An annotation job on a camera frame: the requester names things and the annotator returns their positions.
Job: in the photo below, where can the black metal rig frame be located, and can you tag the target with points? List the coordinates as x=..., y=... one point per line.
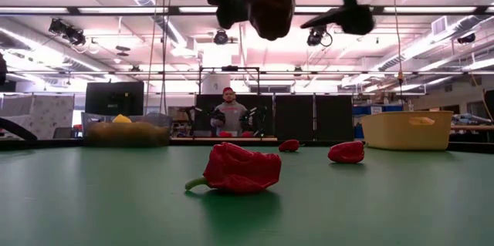
x=229, y=68

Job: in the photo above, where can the long ceiling light strip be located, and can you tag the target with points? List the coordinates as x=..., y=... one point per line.
x=116, y=9

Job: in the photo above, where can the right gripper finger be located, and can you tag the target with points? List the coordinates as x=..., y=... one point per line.
x=357, y=20

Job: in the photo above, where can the green table mat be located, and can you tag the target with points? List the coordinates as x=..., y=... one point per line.
x=116, y=207

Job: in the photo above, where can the ceiling air vent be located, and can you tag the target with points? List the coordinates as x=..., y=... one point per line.
x=440, y=26

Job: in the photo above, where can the dark red apple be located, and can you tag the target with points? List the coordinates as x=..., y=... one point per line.
x=272, y=11

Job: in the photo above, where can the wooden workbench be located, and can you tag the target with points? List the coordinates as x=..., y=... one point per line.
x=474, y=127

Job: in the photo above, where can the black computer monitor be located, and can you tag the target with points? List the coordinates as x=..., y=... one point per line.
x=114, y=97

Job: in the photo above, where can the red cap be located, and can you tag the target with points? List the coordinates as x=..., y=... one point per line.
x=228, y=90

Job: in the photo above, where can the yellow lemon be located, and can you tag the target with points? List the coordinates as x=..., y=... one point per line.
x=121, y=119

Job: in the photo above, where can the grey patterned partition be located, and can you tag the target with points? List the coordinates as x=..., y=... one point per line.
x=38, y=115

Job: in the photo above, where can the yellow plastic basket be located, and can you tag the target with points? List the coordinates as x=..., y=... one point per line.
x=405, y=134

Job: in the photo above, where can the black ceiling camera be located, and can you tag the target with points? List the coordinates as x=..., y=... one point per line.
x=314, y=37
x=73, y=37
x=467, y=38
x=220, y=38

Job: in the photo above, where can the small red pepper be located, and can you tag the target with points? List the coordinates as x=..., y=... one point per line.
x=239, y=169
x=347, y=152
x=289, y=145

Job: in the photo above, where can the person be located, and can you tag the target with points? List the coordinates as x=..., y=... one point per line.
x=231, y=116

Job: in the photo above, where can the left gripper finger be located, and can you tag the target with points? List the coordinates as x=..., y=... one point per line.
x=231, y=11

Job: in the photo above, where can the grey plastic basket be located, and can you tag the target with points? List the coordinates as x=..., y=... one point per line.
x=127, y=136

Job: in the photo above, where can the black aluminium table frame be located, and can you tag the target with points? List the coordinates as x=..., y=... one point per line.
x=38, y=145

